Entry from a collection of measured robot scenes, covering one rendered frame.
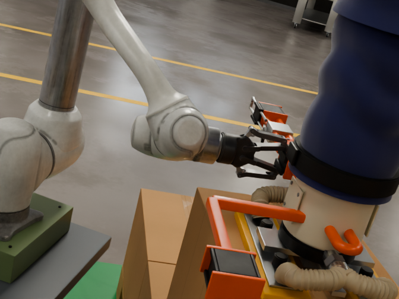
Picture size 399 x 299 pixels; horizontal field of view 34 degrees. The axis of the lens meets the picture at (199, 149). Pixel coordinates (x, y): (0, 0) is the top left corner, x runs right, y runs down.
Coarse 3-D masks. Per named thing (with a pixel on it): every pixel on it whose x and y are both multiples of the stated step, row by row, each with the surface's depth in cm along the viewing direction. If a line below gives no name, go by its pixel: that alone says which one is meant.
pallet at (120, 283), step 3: (120, 276) 295; (120, 279) 293; (120, 282) 291; (120, 285) 289; (117, 288) 299; (120, 288) 288; (117, 291) 296; (120, 291) 286; (117, 294) 294; (120, 294) 284; (123, 294) 274; (117, 297) 292; (120, 297) 285; (123, 297) 272
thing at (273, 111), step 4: (260, 104) 190; (264, 104) 191; (268, 104) 192; (272, 104) 193; (264, 108) 187; (268, 108) 189; (272, 108) 189; (276, 108) 191; (280, 108) 192; (264, 112) 185; (268, 112) 185; (272, 112) 186; (276, 112) 187; (280, 112) 188; (268, 116) 186; (272, 116) 186; (276, 116) 186; (280, 116) 186; (284, 116) 187; (260, 120) 187; (272, 120) 187; (284, 120) 187
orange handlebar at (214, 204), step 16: (208, 208) 123; (224, 208) 126; (240, 208) 127; (256, 208) 127; (272, 208) 128; (288, 208) 130; (224, 224) 117; (224, 240) 111; (336, 240) 122; (352, 240) 124
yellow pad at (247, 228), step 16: (240, 224) 146; (256, 224) 146; (272, 224) 143; (256, 240) 139; (256, 256) 133; (272, 256) 134; (288, 256) 136; (272, 272) 128; (272, 288) 123; (288, 288) 124
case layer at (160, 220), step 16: (144, 192) 278; (160, 192) 282; (144, 208) 264; (160, 208) 267; (176, 208) 271; (144, 224) 251; (160, 224) 254; (176, 224) 258; (144, 240) 243; (160, 240) 242; (176, 240) 245; (128, 256) 281; (144, 256) 235; (160, 256) 231; (176, 256) 234; (128, 272) 271; (144, 272) 229; (160, 272) 221; (128, 288) 262; (144, 288) 222; (160, 288) 212
